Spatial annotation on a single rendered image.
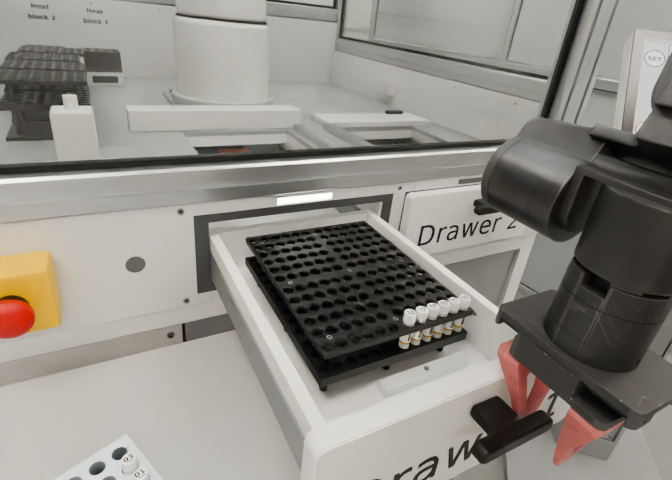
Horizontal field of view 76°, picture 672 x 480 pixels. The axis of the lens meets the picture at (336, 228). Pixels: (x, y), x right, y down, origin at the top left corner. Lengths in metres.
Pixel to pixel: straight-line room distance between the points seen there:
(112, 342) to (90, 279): 0.11
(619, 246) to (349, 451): 0.20
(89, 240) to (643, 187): 0.50
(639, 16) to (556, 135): 1.76
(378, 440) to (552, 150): 0.22
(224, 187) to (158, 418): 0.26
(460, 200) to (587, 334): 0.46
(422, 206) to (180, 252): 0.36
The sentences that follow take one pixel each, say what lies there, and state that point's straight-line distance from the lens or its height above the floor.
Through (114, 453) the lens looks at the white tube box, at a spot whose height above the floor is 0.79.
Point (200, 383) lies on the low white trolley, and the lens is 0.56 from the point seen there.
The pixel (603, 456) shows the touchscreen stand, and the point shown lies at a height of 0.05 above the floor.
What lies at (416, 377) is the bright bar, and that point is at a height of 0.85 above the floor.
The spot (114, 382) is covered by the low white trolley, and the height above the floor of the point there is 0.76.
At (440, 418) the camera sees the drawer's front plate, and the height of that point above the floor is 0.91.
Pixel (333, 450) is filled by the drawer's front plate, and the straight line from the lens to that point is 0.29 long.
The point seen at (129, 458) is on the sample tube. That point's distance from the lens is 0.45.
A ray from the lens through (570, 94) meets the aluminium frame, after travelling 0.88.
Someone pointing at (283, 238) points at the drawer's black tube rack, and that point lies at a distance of 0.55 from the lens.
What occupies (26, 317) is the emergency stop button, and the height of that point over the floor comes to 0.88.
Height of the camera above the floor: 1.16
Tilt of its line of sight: 26 degrees down
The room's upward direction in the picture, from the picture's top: 6 degrees clockwise
